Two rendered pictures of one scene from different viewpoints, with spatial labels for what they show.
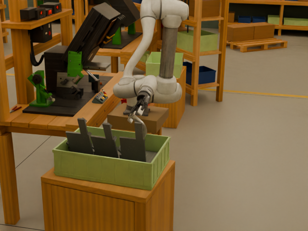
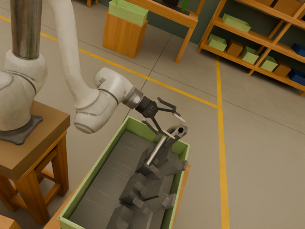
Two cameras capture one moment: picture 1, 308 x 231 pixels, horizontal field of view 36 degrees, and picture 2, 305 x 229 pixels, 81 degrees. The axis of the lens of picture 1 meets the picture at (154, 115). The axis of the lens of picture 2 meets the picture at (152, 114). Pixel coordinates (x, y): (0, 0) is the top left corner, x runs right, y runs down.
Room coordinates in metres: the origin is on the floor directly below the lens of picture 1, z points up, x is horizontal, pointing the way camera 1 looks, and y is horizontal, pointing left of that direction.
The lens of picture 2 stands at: (2.80, 0.67, 1.75)
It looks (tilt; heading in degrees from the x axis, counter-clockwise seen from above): 43 degrees down; 257
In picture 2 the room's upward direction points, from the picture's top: 23 degrees clockwise
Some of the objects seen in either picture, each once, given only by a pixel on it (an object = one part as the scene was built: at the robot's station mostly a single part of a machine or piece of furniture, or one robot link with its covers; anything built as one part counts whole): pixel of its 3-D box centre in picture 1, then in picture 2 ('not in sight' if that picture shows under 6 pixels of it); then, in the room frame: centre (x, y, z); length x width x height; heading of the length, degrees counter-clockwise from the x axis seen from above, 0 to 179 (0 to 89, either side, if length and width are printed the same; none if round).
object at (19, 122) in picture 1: (75, 140); not in sight; (3.88, 0.70, 0.44); 1.49 x 0.70 x 0.88; 170
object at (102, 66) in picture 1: (86, 65); not in sight; (3.94, 0.59, 1.11); 0.39 x 0.16 x 0.03; 80
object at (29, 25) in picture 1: (39, 17); not in sight; (3.93, 0.96, 1.52); 0.90 x 0.25 x 0.04; 170
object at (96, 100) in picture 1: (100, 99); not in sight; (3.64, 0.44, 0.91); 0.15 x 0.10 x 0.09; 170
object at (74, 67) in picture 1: (75, 63); not in sight; (3.80, 0.65, 1.17); 0.13 x 0.12 x 0.20; 170
